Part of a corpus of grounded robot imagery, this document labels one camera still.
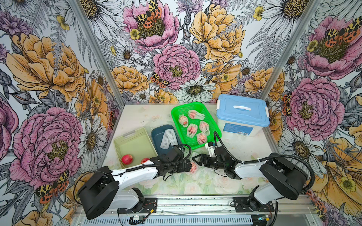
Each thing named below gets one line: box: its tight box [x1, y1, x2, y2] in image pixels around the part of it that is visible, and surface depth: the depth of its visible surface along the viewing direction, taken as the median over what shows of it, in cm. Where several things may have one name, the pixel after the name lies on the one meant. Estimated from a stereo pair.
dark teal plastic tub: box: [150, 124, 184, 156], surface depth 99 cm
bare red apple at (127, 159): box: [121, 154, 134, 166], surface depth 88 cm
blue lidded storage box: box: [216, 93, 271, 137], surface depth 97 cm
